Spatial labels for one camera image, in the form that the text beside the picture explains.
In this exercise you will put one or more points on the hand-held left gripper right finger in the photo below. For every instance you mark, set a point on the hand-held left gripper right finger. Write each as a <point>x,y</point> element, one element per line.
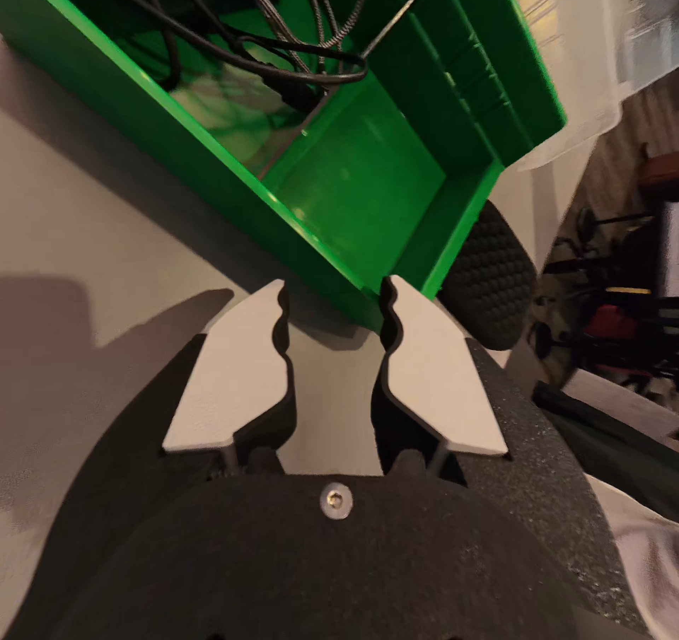
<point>435,380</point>

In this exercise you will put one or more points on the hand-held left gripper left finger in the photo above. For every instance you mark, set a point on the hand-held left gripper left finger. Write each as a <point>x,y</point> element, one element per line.
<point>233,380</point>

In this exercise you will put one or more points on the green plastic bin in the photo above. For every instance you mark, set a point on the green plastic bin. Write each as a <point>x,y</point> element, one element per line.
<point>360,184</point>

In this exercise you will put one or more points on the clear plastic bin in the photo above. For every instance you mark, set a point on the clear plastic bin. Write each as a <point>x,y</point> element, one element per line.
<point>583,67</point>

